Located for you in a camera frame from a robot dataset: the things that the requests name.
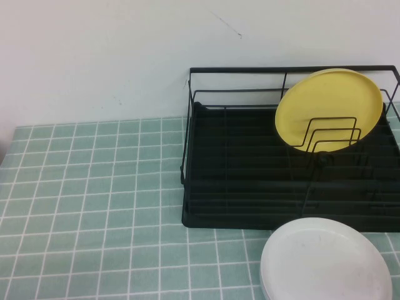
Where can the yellow round plate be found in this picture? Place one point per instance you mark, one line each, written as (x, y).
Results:
(312, 103)

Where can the green checkered tablecloth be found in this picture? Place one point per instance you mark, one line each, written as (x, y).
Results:
(93, 218)

